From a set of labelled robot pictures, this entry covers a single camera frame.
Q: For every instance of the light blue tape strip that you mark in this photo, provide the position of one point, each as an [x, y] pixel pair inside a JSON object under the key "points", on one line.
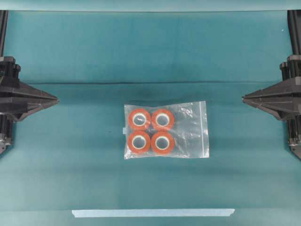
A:
{"points": [[135, 213]]}

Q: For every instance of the orange tape roll top left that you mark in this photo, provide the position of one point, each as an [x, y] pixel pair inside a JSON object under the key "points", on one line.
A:
{"points": [[139, 119]]}

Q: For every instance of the black frame rail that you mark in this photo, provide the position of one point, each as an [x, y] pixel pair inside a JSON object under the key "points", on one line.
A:
{"points": [[294, 25], [3, 27]]}

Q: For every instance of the black left frame rail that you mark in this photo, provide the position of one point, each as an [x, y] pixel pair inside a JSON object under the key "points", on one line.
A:
{"points": [[3, 27]]}

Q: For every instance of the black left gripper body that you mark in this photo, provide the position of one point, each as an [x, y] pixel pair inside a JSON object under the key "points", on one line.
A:
{"points": [[9, 108]]}

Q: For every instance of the orange tape roll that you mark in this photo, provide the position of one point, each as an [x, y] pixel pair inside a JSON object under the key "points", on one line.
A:
{"points": [[162, 142], [139, 119], [162, 119], [139, 142]]}

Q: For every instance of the clear zip bag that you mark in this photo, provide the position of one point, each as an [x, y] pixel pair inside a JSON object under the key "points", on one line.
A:
{"points": [[190, 131]]}

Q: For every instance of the orange tape roll top right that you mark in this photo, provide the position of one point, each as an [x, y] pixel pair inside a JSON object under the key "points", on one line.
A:
{"points": [[162, 119]]}

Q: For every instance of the black right frame rail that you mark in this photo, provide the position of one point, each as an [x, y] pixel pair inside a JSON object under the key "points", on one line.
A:
{"points": [[294, 25]]}

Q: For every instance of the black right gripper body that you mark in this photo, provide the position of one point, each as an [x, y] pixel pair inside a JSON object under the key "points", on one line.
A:
{"points": [[291, 69]]}

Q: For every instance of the orange tape roll bottom left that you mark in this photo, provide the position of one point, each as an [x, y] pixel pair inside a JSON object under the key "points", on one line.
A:
{"points": [[139, 142]]}

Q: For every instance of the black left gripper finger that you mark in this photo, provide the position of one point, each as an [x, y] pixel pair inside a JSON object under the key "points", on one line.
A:
{"points": [[32, 109], [27, 91]]}

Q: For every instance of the orange tape roll bottom right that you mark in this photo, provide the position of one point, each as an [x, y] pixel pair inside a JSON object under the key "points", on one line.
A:
{"points": [[162, 142]]}

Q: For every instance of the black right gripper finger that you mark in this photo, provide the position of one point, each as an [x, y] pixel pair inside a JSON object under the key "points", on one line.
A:
{"points": [[282, 91], [280, 115]]}

